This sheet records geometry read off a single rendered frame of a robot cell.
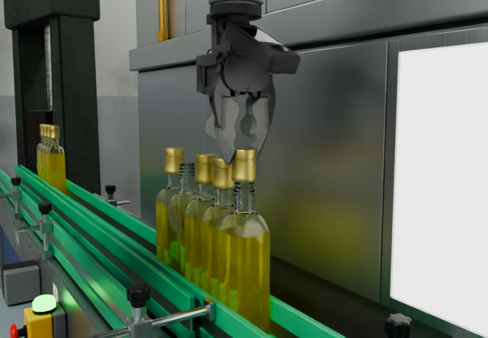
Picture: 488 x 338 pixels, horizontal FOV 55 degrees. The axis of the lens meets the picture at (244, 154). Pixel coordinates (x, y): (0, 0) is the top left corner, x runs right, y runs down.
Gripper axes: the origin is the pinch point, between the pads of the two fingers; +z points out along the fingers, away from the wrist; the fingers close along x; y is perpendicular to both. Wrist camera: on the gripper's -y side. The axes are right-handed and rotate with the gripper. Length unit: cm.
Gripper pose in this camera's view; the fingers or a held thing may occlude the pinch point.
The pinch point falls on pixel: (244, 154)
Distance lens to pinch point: 65.0
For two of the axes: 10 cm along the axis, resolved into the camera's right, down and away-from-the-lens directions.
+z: 0.0, 9.9, 1.1
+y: -5.5, -0.9, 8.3
